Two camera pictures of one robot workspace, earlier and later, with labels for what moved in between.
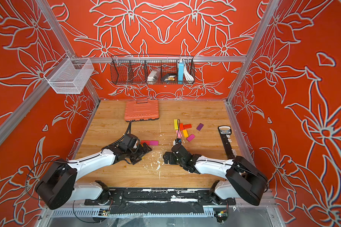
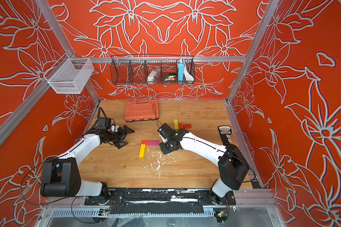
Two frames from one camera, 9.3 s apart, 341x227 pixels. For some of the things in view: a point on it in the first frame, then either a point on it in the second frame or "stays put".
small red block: x=148 y=142 stays put
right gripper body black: x=174 y=159 -> x=166 y=147
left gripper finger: x=135 y=160 -> x=118 y=145
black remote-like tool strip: x=224 y=131 stays put
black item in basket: x=169 y=76 stays put
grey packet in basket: x=153 y=76 stays put
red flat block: x=188 y=126 stays put
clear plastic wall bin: x=69 y=75 stays put
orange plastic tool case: x=144 y=110 stays put
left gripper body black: x=131 y=153 -> x=115 y=136
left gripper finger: x=145 y=149 -> x=128 y=130
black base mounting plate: x=161 y=201 stays put
